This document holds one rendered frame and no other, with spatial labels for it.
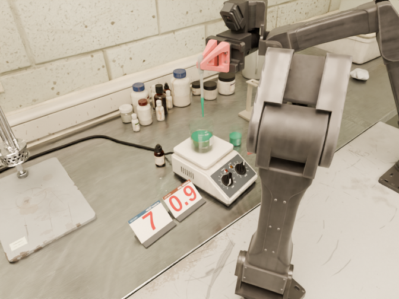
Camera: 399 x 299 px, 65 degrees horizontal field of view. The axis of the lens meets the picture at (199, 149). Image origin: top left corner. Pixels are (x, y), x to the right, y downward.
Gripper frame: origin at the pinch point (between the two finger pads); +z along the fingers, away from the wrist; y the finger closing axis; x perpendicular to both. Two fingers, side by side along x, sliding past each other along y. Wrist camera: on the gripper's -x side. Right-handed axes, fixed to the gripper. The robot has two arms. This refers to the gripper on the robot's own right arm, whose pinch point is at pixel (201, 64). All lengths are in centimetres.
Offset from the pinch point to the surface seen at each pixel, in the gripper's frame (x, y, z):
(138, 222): 28.5, 1.3, 25.0
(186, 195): 29.5, 3.0, 11.4
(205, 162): 23.1, 3.6, 4.1
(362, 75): 30, 11, -86
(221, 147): 23.2, 2.8, -3.2
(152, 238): 31.3, 5.0, 24.6
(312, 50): 28, -16, -96
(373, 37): 21, 6, -107
